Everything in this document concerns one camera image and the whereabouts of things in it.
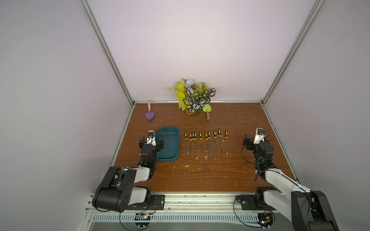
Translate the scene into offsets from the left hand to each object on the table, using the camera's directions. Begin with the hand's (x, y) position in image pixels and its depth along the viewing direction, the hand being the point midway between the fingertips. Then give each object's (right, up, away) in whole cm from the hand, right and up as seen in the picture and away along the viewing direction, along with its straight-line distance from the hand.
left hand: (153, 135), depth 88 cm
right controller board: (+61, -39, -19) cm, 75 cm away
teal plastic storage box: (+9, -3, +14) cm, 17 cm away
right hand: (+63, +2, -4) cm, 63 cm away
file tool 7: (+41, -3, +10) cm, 42 cm away
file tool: (+24, -5, +9) cm, 26 cm away
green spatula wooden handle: (+38, +18, +27) cm, 49 cm away
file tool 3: (+27, -4, +9) cm, 29 cm away
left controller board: (-1, -41, -17) cm, 44 cm away
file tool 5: (+35, -4, +9) cm, 37 cm away
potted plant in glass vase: (+25, +24, -1) cm, 34 cm away
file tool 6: (+37, -3, +9) cm, 38 cm away
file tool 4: (+31, -4, +9) cm, 33 cm away
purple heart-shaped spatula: (-9, +13, +26) cm, 30 cm away
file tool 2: (+25, -4, +9) cm, 27 cm away
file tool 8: (+45, -2, +12) cm, 46 cm away
